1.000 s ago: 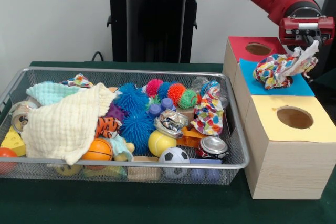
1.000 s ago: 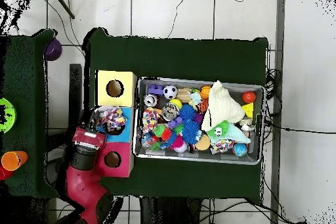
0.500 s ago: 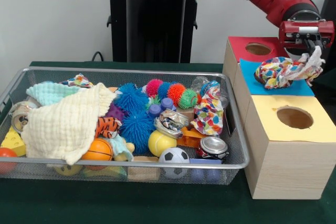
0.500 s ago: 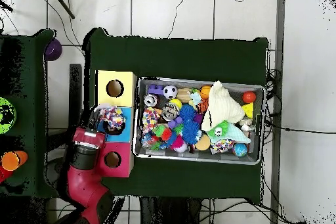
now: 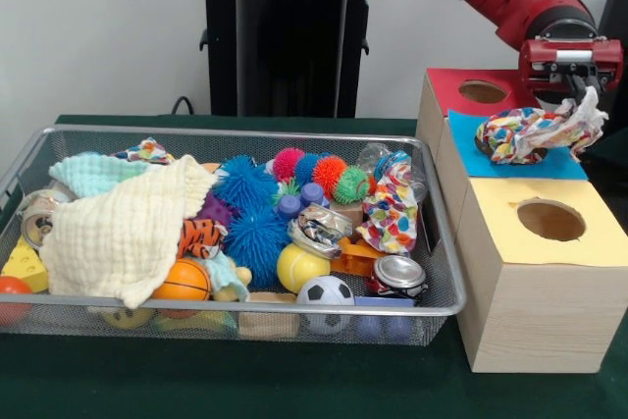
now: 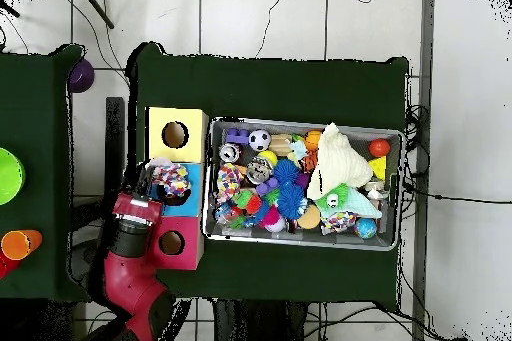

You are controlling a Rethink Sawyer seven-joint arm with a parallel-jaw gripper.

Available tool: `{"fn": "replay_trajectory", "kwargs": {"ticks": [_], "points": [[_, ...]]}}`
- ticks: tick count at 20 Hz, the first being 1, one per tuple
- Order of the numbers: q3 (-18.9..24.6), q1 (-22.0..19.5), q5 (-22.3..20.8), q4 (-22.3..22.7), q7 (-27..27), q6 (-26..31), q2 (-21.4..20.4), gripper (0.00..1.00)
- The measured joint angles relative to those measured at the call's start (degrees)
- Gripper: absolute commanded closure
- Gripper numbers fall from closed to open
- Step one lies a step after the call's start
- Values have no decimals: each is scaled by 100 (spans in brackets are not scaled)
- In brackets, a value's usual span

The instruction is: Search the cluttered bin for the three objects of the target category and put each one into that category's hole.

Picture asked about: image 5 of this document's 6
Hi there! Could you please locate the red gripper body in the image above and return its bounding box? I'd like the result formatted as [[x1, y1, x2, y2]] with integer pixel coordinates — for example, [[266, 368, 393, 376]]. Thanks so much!
[[518, 36, 625, 98]]

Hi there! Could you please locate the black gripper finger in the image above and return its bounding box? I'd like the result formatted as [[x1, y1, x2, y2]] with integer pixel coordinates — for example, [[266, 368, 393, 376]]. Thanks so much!
[[585, 68, 605, 106], [561, 66, 584, 104]]

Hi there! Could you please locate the small multicolour cloth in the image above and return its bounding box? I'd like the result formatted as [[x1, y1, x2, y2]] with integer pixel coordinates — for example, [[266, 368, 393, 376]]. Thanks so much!
[[475, 87, 609, 165]]

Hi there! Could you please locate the cream knitted cloth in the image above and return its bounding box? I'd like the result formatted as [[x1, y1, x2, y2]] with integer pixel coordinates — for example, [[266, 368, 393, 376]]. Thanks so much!
[[39, 156, 217, 309]]

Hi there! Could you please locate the clear mesh bin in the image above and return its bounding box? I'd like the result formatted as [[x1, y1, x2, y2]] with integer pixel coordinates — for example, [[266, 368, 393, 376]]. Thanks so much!
[[0, 125, 467, 346]]

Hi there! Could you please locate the wooden box with three holes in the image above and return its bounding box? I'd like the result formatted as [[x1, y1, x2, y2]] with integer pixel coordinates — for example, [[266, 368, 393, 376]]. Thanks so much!
[[415, 68, 628, 374]]

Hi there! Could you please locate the black monitor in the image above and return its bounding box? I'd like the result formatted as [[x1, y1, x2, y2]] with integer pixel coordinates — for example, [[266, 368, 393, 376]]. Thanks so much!
[[589, 0, 628, 170]]

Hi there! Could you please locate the multicolour patterned cloth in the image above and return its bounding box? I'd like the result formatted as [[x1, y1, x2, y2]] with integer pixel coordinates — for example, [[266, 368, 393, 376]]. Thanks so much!
[[358, 159, 421, 256]]

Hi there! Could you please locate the crushed red drink can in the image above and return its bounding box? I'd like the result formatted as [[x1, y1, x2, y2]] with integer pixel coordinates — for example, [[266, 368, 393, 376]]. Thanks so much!
[[367, 254, 430, 300]]

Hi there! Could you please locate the yellow tennis ball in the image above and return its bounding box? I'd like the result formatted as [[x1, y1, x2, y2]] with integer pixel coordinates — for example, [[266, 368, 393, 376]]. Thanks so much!
[[277, 244, 333, 294]]

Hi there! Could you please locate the black and white soccer ball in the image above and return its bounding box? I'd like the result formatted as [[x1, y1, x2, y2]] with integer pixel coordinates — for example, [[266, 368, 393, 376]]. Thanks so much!
[[297, 275, 356, 335]]

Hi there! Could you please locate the blue spiky rubber ball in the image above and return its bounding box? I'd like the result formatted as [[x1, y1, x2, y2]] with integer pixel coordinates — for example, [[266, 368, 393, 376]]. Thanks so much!
[[224, 205, 290, 288], [213, 154, 281, 214]]

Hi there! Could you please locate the striped tiger plush toy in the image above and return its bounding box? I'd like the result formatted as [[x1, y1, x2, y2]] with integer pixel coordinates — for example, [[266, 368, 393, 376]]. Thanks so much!
[[177, 218, 229, 261]]

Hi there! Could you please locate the orange toy basketball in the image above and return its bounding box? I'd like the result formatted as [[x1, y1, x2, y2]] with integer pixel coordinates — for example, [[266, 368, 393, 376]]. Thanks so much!
[[151, 260, 212, 302]]

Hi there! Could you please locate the mint green cloth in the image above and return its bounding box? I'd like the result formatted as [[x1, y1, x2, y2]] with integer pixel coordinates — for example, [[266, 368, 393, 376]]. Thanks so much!
[[49, 151, 148, 199]]

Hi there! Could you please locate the silver drink can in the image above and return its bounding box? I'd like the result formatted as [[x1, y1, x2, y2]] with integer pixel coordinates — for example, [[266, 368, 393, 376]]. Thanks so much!
[[18, 188, 60, 251]]

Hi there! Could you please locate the yellow cheese wedge toy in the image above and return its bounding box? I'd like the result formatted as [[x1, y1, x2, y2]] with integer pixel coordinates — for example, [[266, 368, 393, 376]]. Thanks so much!
[[0, 237, 48, 294]]

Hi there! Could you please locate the red ball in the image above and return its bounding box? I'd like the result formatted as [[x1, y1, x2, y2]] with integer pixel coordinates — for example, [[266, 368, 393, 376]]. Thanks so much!
[[0, 276, 32, 327]]

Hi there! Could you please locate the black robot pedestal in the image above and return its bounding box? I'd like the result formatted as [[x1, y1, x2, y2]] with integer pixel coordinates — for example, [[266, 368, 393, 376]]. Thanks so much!
[[189, 0, 393, 118]]

